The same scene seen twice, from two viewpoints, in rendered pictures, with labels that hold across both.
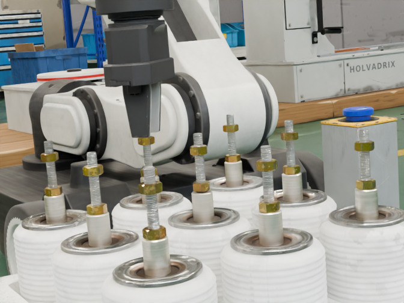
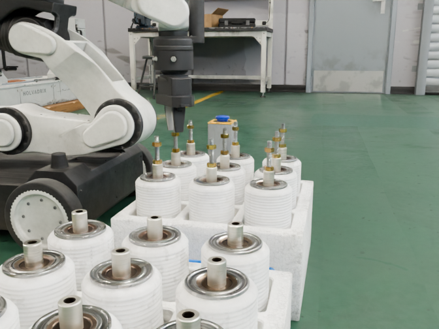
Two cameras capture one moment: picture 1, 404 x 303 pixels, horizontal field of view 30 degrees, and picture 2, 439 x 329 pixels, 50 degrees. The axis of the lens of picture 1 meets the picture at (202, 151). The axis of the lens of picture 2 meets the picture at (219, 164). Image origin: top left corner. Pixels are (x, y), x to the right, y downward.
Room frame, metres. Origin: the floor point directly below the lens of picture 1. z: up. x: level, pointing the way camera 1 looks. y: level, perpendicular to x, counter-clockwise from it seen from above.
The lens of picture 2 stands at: (0.04, 0.76, 0.51)
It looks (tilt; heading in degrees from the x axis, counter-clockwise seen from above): 14 degrees down; 315
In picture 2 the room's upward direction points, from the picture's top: straight up
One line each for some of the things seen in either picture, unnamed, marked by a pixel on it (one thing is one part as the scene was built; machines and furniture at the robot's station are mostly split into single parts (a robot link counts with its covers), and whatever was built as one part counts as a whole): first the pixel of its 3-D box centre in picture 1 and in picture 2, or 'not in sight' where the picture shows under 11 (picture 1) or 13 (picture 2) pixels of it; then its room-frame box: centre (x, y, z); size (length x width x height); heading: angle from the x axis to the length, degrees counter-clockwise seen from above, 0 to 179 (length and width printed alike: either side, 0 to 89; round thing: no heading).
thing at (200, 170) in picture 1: (199, 169); (225, 144); (0.77, 0.00, 0.30); 0.01 x 0.01 x 0.08
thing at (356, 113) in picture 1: (358, 115); (222, 119); (0.98, -0.21, 0.32); 0.04 x 0.04 x 0.02
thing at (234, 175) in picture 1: (234, 174); (191, 149); (0.93, -0.04, 0.26); 0.02 x 0.02 x 0.03
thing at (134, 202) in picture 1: (151, 201); (176, 164); (0.87, 0.06, 0.25); 0.08 x 0.08 x 0.01
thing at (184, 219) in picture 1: (204, 219); (224, 167); (0.77, 0.00, 0.25); 0.08 x 0.08 x 0.01
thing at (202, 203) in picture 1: (202, 207); (224, 161); (0.77, 0.00, 0.26); 0.02 x 0.02 x 0.03
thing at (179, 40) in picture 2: not in sight; (178, 25); (0.87, 0.05, 0.57); 0.11 x 0.11 x 0.11; 53
